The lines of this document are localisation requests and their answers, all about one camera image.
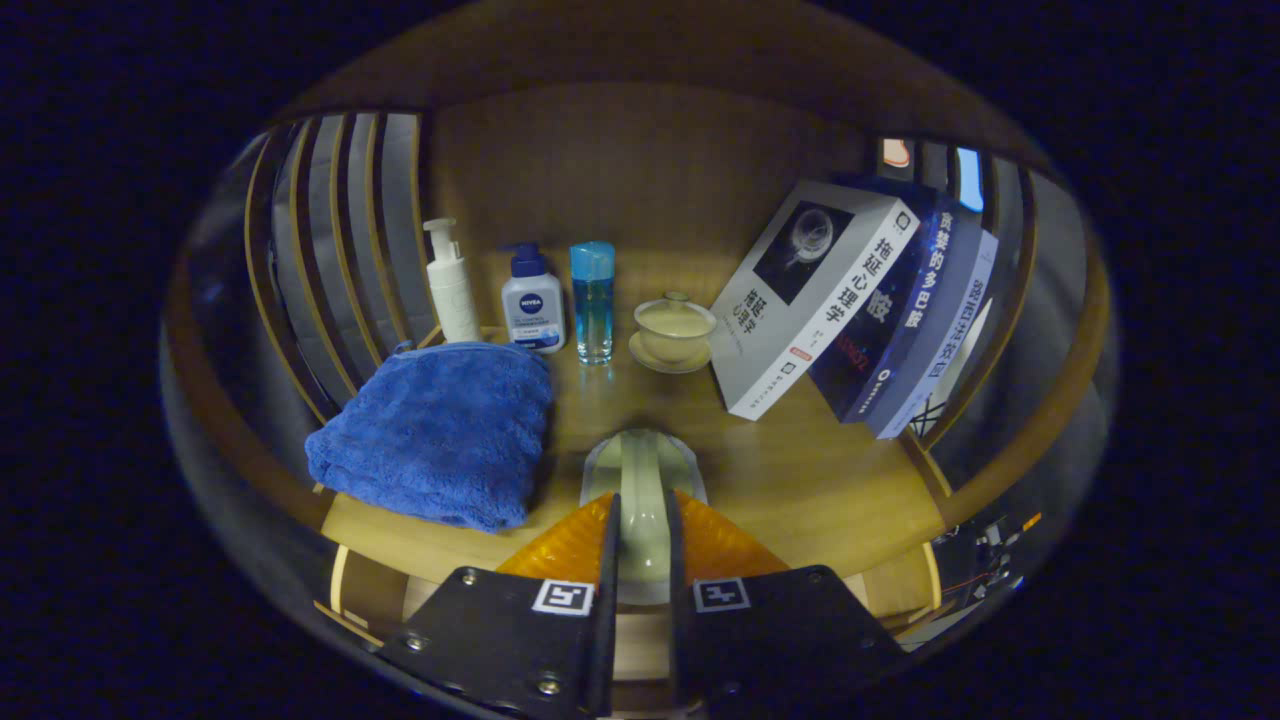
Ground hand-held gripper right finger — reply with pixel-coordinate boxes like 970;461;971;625
668;490;906;720

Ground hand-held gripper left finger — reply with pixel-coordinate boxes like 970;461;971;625
375;492;621;720

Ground beige handled scrub brush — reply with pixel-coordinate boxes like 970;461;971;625
580;428;709;606

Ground wooden countertop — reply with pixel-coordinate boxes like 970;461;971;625
320;250;946;586

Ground wooden bamboo cabinet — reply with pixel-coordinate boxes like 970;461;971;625
160;0;1116;661

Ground blue folded towel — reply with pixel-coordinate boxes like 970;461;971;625
305;340;554;533

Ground beige lidded teacup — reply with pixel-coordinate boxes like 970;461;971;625
628;291;719;375

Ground clear blue bottle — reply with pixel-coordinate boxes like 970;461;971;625
570;241;617;366

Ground white book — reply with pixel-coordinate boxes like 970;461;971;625
708;180;921;422

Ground white blue-capped lotion bottle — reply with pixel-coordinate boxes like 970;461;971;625
500;243;567;354

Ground dark blue book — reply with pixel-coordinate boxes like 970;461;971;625
808;175;959;424

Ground white pump bottle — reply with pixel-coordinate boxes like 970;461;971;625
422;218;483;344

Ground pale blue book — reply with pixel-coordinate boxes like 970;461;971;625
865;228;999;441

